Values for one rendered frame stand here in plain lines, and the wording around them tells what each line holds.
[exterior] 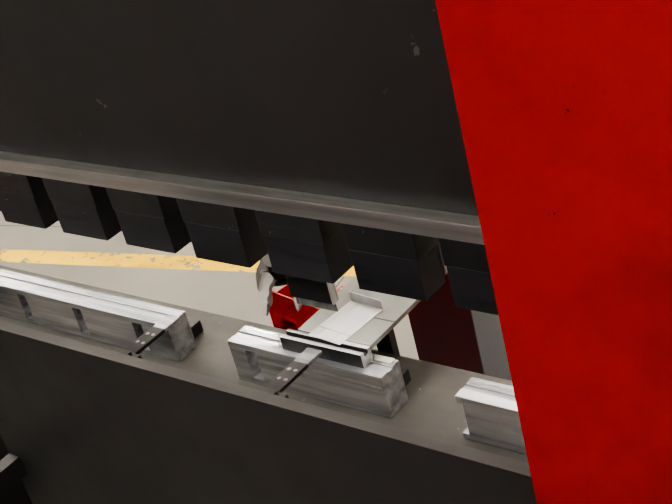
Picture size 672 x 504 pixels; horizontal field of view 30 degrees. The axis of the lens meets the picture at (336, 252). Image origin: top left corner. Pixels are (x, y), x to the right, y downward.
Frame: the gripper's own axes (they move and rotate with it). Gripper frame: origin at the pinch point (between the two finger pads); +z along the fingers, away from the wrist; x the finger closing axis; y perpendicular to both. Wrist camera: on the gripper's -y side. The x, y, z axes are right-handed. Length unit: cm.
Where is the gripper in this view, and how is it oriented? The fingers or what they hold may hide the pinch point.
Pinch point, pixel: (281, 306)
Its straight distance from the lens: 250.0
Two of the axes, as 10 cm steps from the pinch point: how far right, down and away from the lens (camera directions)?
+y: 2.6, 4.8, 8.4
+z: 0.2, 8.7, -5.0
